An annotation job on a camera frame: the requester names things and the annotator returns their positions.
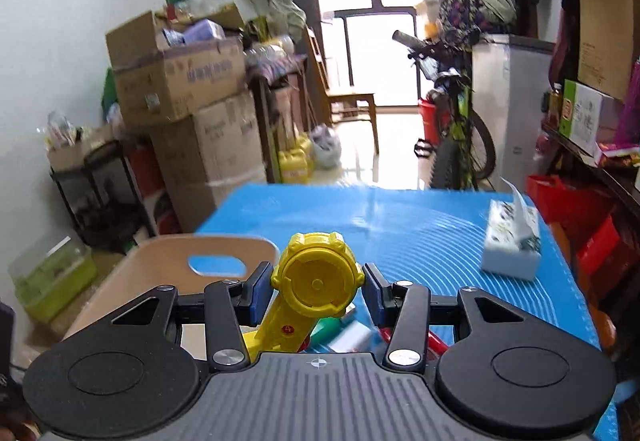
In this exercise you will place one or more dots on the tissue pack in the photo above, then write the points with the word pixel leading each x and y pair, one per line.
pixel 510 246

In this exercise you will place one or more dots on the blue silicone mat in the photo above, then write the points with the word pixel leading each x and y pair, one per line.
pixel 400 231

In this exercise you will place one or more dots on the yellow plastic toy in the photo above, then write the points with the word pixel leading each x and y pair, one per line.
pixel 315 281

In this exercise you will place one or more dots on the red appliance box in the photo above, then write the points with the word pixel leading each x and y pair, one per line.
pixel 150 181

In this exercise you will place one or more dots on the green black bicycle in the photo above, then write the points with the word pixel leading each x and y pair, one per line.
pixel 452 121

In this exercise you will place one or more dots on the beige storage bin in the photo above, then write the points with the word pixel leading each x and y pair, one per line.
pixel 165 261

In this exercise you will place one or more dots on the black metal rack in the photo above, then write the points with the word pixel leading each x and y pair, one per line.
pixel 105 201

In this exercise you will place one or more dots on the green white carton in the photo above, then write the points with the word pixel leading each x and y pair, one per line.
pixel 585 116

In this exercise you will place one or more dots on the red gift boxes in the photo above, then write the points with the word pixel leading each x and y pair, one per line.
pixel 600 246

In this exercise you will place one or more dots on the large taped cardboard box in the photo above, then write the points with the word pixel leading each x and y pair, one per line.
pixel 220 151

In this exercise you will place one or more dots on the green plastic container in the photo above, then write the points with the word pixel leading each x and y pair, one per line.
pixel 50 281

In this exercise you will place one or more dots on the dark wooden side table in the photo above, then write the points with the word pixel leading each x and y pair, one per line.
pixel 615 176

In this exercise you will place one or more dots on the white chest freezer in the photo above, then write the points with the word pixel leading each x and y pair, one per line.
pixel 520 111

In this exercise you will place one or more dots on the red figure toy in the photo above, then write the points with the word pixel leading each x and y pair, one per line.
pixel 432 346

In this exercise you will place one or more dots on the small cardboard box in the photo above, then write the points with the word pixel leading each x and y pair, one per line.
pixel 75 148

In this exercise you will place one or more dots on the wooden chair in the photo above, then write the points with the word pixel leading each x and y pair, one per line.
pixel 350 101

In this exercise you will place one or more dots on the white block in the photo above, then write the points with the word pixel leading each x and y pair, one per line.
pixel 362 338

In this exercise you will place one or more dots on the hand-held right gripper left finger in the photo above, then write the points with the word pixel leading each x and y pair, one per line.
pixel 257 296

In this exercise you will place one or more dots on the green toy cylinder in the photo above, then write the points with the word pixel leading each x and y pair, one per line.
pixel 337 328

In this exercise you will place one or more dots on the floral cloth bundle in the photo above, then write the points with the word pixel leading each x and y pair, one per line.
pixel 462 16

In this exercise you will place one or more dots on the white plastic bag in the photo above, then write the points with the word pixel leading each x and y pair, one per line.
pixel 326 148

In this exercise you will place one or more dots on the green bag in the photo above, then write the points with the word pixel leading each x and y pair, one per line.
pixel 109 91

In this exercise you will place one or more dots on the red shopping bag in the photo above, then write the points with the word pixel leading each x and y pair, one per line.
pixel 560 201

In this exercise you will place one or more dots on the yellow oil jugs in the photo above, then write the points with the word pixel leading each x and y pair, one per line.
pixel 295 163

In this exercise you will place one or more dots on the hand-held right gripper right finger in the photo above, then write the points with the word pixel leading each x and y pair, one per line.
pixel 375 296

